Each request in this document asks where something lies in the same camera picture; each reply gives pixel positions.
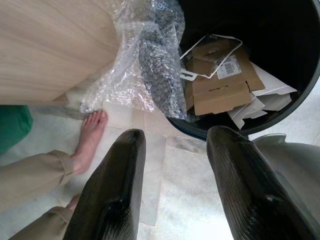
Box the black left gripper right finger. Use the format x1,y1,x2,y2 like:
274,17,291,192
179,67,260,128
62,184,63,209
206,125,316,240

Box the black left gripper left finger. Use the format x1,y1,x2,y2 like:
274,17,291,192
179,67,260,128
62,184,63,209
63,128,147,240

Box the clear plastic packaging tray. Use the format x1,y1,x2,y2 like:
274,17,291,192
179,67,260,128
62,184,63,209
179,34,244,82

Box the black rubbish bin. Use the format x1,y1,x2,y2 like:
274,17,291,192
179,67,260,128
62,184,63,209
166,0,320,138

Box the person's bare foot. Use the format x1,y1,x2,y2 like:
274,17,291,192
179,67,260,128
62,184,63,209
69,111,109,176
65,193,82,213

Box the person's leg beige trousers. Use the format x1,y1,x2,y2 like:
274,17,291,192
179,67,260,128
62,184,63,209
9,206,74,240
0,149,76,213

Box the flattened white cardboard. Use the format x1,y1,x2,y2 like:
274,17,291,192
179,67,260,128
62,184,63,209
226,61,299,131

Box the flattened brown cardboard box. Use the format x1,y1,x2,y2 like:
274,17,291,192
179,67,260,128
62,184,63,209
185,46,266,117

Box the green plastic object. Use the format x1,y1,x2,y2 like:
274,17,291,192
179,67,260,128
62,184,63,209
0,104,34,155

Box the clear bubble wrap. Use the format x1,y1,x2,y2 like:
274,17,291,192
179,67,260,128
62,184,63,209
79,0,188,121

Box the light wooden cabinet panel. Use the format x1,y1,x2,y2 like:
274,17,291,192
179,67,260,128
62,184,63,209
0,0,121,105

